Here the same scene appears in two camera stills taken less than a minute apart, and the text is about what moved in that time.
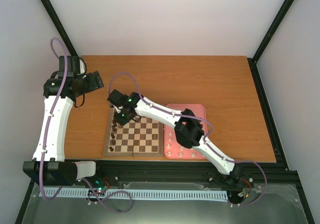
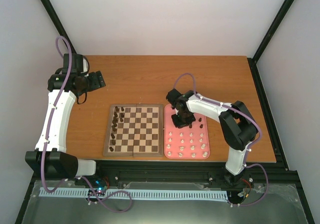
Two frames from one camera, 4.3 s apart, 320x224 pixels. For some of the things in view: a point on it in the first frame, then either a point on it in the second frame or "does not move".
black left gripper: [94, 85] does not move
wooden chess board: [134, 139] does not move
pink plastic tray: [173, 149] does not move
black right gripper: [121, 121] -> [179, 125]
